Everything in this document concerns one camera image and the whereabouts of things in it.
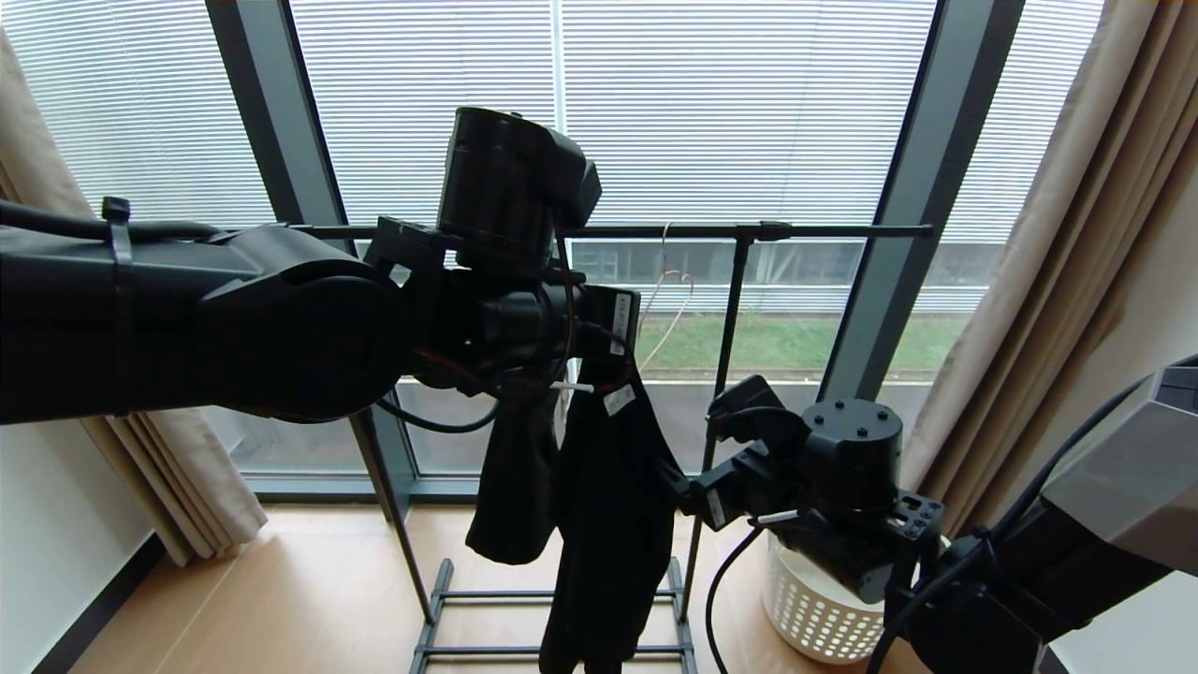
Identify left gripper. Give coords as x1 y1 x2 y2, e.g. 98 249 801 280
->
562 286 642 375

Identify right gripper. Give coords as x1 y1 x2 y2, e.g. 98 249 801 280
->
691 449 815 533

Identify pink clothes hanger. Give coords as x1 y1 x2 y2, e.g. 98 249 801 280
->
636 223 695 371

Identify heap of clothes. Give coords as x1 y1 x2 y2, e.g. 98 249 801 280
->
538 360 689 674

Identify black shorts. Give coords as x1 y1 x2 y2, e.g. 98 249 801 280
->
465 393 562 565

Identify white laundry basket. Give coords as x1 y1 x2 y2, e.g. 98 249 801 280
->
763 534 946 666

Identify black clothes rack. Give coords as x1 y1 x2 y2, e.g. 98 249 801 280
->
215 221 935 674

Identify window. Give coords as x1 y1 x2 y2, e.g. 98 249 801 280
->
0 0 1105 502

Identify beige curtain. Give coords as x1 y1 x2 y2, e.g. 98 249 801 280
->
0 28 268 567
898 0 1198 535

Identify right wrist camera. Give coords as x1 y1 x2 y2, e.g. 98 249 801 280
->
707 376 811 450

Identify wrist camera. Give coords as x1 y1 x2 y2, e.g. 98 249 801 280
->
552 136 603 226
707 376 811 450

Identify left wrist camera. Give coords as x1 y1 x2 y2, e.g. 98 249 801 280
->
552 136 603 226

